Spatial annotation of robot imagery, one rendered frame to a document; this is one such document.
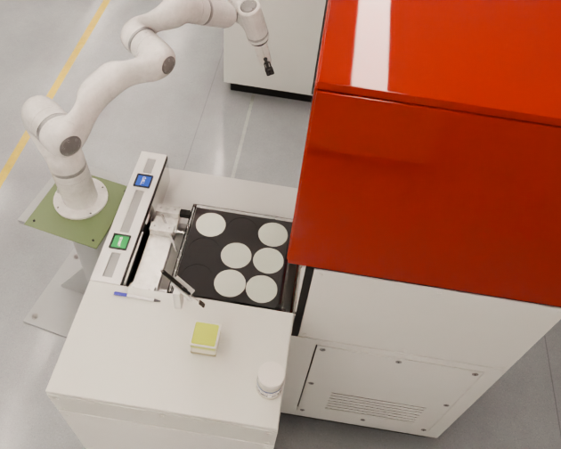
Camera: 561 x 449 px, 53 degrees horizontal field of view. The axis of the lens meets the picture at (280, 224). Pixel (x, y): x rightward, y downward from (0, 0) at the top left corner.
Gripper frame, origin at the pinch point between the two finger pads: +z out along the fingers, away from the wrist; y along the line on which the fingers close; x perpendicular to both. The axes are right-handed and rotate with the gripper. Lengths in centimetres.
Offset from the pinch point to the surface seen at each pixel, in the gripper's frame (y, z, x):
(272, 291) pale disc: 97, -8, -18
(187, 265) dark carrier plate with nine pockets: 83, -14, -43
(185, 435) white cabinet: 133, -13, -52
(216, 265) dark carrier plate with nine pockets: 84, -12, -34
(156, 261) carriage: 78, -15, -52
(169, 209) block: 60, -13, -46
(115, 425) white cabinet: 126, -16, -71
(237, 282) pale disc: 92, -11, -28
